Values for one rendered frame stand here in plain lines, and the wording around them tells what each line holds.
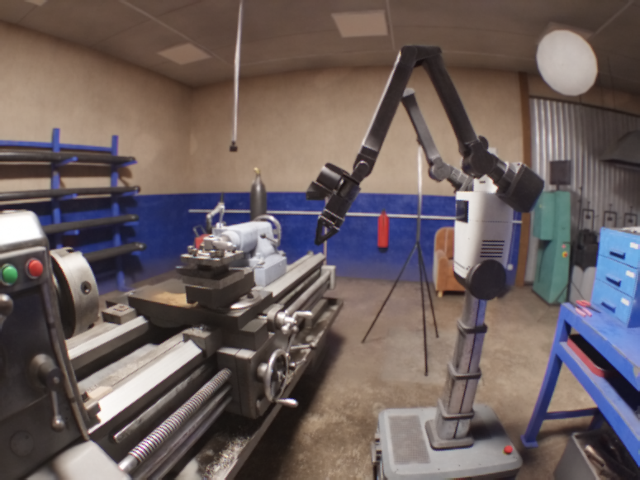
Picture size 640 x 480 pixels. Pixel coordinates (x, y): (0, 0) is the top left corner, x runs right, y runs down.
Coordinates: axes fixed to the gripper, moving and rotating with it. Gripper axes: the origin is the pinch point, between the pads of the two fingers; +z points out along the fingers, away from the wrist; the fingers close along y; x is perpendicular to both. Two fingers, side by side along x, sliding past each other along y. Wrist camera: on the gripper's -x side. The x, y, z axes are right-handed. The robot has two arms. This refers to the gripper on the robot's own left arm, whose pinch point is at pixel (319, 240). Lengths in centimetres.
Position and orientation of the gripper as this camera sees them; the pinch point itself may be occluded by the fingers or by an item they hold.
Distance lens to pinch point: 98.7
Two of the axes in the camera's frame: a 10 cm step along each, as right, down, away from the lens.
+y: -0.9, 1.4, -9.9
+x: 8.6, 5.1, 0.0
